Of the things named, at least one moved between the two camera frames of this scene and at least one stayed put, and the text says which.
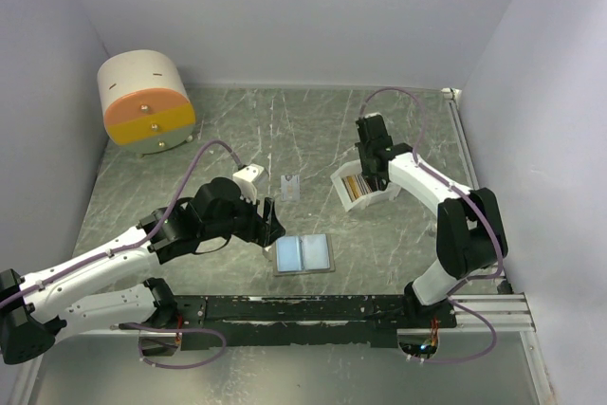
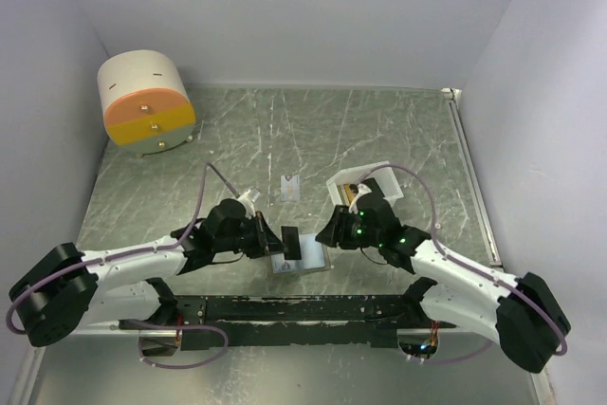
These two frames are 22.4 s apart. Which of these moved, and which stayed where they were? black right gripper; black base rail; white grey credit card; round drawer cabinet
Moved: black right gripper
Stayed: black base rail; round drawer cabinet; white grey credit card
